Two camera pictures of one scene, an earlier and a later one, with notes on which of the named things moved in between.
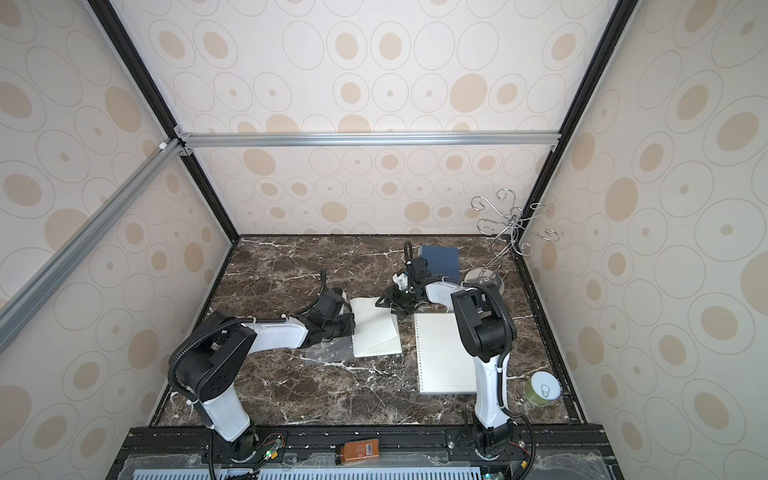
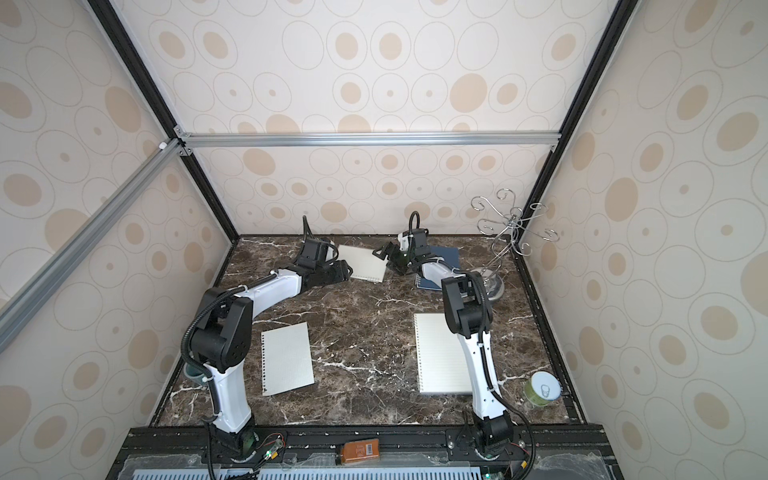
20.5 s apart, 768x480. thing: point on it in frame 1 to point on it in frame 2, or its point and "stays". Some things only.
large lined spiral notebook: (445, 363) stays
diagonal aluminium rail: (32, 287) stays
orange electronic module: (362, 449) stays
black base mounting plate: (364, 452) stays
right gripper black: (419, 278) to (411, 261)
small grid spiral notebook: (374, 329) to (365, 265)
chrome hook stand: (516, 227) stays
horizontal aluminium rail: (367, 138) stays
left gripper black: (351, 324) to (342, 270)
